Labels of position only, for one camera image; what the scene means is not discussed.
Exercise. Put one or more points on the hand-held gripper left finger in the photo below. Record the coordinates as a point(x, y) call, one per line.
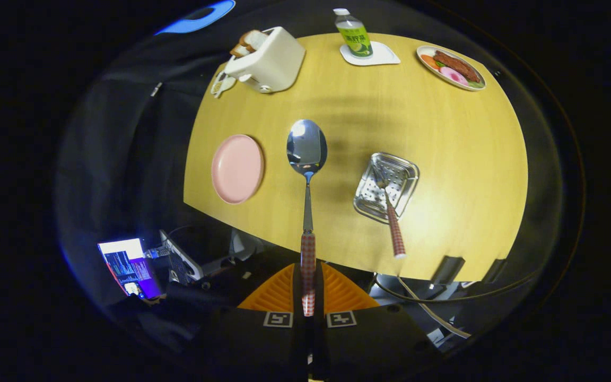
point(296, 339)

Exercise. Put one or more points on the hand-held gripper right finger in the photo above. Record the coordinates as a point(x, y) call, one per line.
point(320, 339)

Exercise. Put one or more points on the white stand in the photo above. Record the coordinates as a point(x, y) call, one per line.
point(183, 257)

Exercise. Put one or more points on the pink plate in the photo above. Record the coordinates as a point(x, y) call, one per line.
point(237, 168)

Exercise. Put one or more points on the lit laptop screen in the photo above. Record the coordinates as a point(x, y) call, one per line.
point(128, 262)

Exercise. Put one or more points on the perforated steel basket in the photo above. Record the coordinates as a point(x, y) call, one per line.
point(403, 172)

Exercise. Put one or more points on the white divided condiment dish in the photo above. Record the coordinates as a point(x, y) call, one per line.
point(221, 85)

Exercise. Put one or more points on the white toaster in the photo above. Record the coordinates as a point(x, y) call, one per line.
point(273, 61)

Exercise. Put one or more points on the small metal clip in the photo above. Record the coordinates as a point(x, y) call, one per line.
point(156, 89)

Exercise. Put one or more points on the white coaster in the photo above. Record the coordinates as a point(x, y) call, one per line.
point(385, 55)

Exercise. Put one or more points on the toast slice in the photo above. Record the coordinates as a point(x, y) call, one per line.
point(255, 40)
point(239, 51)

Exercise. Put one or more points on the pink round food slice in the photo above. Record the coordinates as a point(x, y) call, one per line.
point(454, 76)

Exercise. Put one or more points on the green label drink bottle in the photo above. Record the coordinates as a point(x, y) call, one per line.
point(356, 40)

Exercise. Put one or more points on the white plate of food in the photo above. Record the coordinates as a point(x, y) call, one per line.
point(425, 53)

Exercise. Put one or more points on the brown meat piece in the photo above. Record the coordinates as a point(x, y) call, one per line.
point(459, 66)

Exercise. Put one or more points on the black table bracket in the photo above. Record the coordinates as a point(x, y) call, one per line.
point(447, 270)
point(495, 269)

